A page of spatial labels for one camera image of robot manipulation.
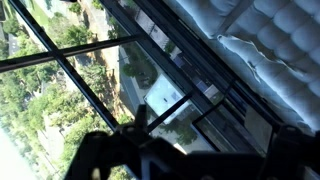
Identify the dark metal window frame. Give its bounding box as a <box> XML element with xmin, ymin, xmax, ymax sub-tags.
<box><xmin>0</xmin><ymin>0</ymin><xmax>320</xmax><ymax>168</ymax></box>

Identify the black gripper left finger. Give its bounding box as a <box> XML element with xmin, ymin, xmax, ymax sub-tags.
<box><xmin>64</xmin><ymin>104</ymin><xmax>149</xmax><ymax>180</ymax></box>

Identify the white tufted cushion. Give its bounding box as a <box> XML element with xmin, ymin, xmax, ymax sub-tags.
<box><xmin>163</xmin><ymin>0</ymin><xmax>320</xmax><ymax>134</ymax></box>

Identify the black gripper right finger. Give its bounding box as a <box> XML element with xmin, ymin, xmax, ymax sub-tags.
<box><xmin>264</xmin><ymin>123</ymin><xmax>320</xmax><ymax>180</ymax></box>

